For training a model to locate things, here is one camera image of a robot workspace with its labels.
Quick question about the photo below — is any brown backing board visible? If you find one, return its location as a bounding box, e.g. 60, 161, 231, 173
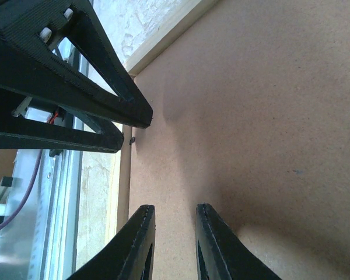
130, 1, 350, 279

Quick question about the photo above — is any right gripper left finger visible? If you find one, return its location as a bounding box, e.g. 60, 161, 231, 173
69, 205, 155, 280

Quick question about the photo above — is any aluminium rail bed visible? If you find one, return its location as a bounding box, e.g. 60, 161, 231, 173
0, 150, 82, 279

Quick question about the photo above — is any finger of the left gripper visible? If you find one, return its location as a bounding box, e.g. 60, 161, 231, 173
0, 89, 124, 153
0, 1, 153, 128

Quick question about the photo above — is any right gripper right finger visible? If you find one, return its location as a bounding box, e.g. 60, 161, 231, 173
195, 204, 279, 279

